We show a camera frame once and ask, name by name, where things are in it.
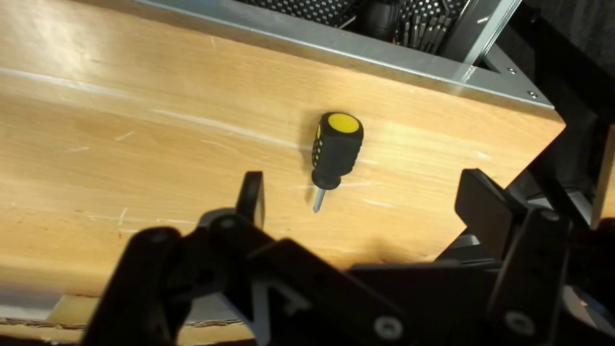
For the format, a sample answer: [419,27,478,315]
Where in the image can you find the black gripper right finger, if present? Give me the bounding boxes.
[455,167,572,346]

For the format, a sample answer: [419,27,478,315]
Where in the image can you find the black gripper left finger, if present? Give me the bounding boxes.
[78,169,411,346]

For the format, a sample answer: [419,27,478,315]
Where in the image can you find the stubby black yellow screwdriver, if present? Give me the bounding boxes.
[309,110,365,215]

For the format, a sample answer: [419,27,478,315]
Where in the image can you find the silver screwdriver bit set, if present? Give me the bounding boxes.
[390,10,457,58]

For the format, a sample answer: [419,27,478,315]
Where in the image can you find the grey metal tool drawer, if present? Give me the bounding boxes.
[232,0,526,85]

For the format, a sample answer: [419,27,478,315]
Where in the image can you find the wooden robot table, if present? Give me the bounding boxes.
[592,123,615,223]

